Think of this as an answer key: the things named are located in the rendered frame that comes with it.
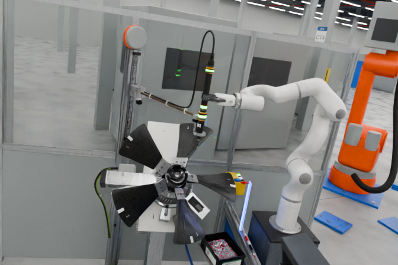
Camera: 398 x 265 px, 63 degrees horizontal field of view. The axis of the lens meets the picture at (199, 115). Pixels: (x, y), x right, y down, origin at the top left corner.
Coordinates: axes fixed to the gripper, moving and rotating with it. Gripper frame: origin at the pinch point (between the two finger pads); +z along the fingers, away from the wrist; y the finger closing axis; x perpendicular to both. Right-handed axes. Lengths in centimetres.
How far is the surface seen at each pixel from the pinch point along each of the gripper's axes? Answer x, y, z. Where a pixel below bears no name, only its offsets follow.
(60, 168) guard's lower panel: -82, 71, 85
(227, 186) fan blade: -49, -3, -20
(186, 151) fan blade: -34.7, 8.4, 4.3
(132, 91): -12, 49, 39
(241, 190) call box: -64, 21, -39
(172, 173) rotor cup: -43.2, -4.9, 12.4
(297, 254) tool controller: -42, -68, -30
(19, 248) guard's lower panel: -153, 71, 112
